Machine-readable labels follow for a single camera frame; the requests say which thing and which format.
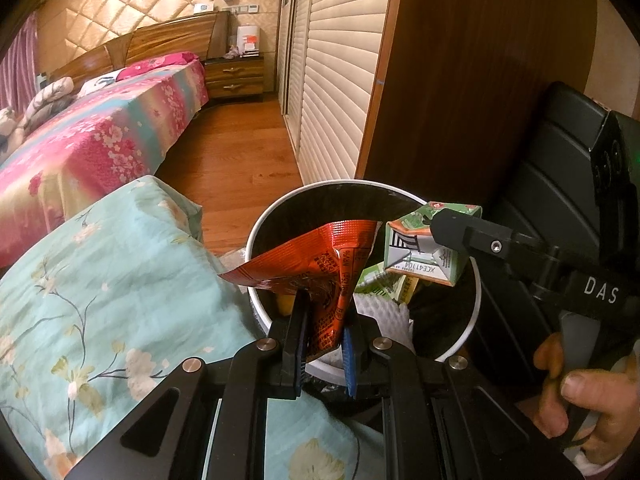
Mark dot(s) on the wall switch panel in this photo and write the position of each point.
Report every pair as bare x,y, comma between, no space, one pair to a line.
245,8

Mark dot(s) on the teal floral tablecloth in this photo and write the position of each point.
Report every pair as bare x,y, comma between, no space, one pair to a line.
125,285

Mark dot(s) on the person's right hand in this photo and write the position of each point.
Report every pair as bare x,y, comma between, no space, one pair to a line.
600,395

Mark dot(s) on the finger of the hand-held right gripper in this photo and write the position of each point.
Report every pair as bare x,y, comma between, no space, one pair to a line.
460,232

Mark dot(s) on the green snack bag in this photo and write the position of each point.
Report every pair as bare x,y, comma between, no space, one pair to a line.
395,287

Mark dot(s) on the white box with orange label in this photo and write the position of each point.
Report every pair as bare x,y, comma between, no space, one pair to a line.
248,40

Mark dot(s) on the pink floral pillow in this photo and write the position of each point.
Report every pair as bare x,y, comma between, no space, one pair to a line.
155,62

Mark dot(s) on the white rimmed trash bin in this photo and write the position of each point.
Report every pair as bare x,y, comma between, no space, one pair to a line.
320,200

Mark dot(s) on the white pillow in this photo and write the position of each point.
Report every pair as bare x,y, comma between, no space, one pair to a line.
100,85

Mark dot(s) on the bed with pink floral sheet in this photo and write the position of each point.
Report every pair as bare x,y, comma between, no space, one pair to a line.
100,135

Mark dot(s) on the green drink carton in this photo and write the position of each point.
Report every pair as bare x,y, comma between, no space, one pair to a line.
425,267

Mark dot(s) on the small white device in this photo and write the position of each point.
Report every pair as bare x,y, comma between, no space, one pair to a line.
205,8

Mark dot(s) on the white foam net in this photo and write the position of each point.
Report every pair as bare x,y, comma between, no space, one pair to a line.
385,312

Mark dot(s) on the folded white patterned quilt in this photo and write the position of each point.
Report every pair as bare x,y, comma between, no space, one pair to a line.
50,95

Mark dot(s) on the folded blue heart quilt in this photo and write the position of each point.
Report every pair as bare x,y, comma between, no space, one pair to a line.
7,127

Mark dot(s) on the wooden nightstand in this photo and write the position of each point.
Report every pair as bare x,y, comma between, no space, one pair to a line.
232,80

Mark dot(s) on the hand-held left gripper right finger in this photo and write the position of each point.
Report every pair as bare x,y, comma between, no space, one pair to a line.
350,360

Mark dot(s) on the black chair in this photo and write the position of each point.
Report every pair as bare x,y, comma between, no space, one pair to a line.
540,170

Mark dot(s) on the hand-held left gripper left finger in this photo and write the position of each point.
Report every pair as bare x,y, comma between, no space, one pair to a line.
295,340

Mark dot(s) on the wooden headboard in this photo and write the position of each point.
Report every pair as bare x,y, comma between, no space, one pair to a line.
165,35

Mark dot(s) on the red snack packet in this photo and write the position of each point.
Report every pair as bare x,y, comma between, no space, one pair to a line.
310,265

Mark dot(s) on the pink curtain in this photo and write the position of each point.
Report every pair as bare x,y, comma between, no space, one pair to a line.
17,70

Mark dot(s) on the louvered door wardrobe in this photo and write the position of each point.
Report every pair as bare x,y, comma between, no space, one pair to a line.
340,85

